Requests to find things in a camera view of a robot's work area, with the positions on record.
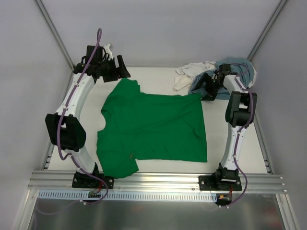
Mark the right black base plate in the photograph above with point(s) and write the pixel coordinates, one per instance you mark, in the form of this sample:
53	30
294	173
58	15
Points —
210	183

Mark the white slotted cable duct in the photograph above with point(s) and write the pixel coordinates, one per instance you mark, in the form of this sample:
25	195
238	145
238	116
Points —
129	196

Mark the right aluminium frame post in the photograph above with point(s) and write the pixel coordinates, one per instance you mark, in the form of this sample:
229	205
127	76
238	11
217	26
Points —
268	26

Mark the blue-grey t-shirt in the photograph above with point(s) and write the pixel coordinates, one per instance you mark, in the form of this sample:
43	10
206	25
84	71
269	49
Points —
241	66

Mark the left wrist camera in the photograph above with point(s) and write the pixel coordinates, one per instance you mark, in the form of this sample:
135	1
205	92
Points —
108	48

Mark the aluminium frame post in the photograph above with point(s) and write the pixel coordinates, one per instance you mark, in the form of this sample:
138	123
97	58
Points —
54	32
268	26

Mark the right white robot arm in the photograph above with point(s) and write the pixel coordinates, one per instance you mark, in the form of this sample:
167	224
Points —
239	115

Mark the white t-shirt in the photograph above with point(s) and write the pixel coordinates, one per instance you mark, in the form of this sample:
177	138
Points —
187	73

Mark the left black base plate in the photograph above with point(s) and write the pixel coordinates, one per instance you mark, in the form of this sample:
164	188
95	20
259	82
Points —
81	180

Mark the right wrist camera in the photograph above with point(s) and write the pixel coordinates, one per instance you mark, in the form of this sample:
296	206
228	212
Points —
225	69

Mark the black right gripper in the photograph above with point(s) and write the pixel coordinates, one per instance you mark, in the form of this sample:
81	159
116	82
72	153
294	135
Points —
210	84

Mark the aluminium mounting rail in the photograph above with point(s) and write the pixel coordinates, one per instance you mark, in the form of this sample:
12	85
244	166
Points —
157	182

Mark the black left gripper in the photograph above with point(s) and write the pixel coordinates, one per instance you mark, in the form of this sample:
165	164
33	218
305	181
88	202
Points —
111	71

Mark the left aluminium frame post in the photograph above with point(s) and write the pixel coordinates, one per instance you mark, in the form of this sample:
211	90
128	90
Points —
54	32

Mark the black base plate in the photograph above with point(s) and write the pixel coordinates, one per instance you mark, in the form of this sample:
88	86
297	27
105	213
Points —
210	183
81	180

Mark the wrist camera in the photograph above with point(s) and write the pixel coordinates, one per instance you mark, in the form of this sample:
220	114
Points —
225	69
108	48

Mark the green t-shirt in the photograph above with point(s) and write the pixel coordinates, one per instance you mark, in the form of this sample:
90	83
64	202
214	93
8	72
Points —
141	126

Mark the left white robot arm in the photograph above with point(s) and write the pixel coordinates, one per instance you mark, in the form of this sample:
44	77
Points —
63	126

